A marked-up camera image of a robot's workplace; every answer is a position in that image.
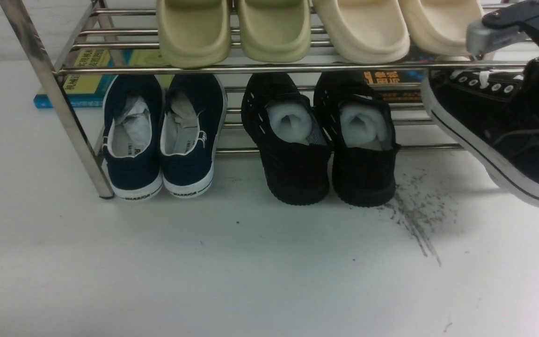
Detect black mesh shoe right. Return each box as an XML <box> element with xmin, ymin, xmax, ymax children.
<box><xmin>313</xmin><ymin>71</ymin><xmax>400</xmax><ymax>207</ymax></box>

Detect stainless steel shoe rack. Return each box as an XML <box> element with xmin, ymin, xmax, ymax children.
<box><xmin>0</xmin><ymin>0</ymin><xmax>528</xmax><ymax>200</ymax></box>

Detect navy slip-on shoe right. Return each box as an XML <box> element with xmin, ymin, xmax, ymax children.
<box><xmin>159</xmin><ymin>74</ymin><xmax>228</xmax><ymax>199</ymax></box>

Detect navy slip-on shoe left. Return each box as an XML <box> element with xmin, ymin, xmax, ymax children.
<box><xmin>102</xmin><ymin>74</ymin><xmax>164</xmax><ymax>201</ymax></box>

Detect cream slipper right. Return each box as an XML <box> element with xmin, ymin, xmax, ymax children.
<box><xmin>398</xmin><ymin>0</ymin><xmax>484</xmax><ymax>56</ymax></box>

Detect navy slip-on shoe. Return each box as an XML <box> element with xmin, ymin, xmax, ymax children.
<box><xmin>159</xmin><ymin>74</ymin><xmax>228</xmax><ymax>199</ymax></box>
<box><xmin>102</xmin><ymin>74</ymin><xmax>164</xmax><ymax>201</ymax></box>

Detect black mesh shoe left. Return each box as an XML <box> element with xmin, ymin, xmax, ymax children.
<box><xmin>241</xmin><ymin>73</ymin><xmax>331</xmax><ymax>205</ymax></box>

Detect black mesh shoe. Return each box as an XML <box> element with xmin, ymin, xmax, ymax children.
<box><xmin>241</xmin><ymin>73</ymin><xmax>331</xmax><ymax>205</ymax></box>
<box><xmin>313</xmin><ymin>71</ymin><xmax>400</xmax><ymax>207</ymax></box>

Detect olive green slipper right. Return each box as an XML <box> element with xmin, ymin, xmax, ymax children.
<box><xmin>234</xmin><ymin>0</ymin><xmax>312</xmax><ymax>63</ymax></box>

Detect olive green slipper left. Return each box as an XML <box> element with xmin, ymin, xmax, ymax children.
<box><xmin>156</xmin><ymin>0</ymin><xmax>233</xmax><ymax>69</ymax></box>

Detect black canvas sneaker white laces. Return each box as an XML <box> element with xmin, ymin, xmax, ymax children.
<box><xmin>421</xmin><ymin>69</ymin><xmax>539</xmax><ymax>207</ymax></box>

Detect cream slipper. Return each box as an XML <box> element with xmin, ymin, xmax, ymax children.
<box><xmin>312</xmin><ymin>0</ymin><xmax>411</xmax><ymax>65</ymax></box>
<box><xmin>398</xmin><ymin>0</ymin><xmax>484</xmax><ymax>56</ymax></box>

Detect olive green slipper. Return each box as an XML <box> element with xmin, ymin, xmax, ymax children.
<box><xmin>234</xmin><ymin>0</ymin><xmax>312</xmax><ymax>63</ymax></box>
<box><xmin>156</xmin><ymin>0</ymin><xmax>233</xmax><ymax>69</ymax></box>

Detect yellow blue book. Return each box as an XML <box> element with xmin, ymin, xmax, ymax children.
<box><xmin>34</xmin><ymin>48</ymin><xmax>174</xmax><ymax>109</ymax></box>

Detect cream slipper left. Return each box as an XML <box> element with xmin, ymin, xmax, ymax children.
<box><xmin>312</xmin><ymin>0</ymin><xmax>411</xmax><ymax>65</ymax></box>

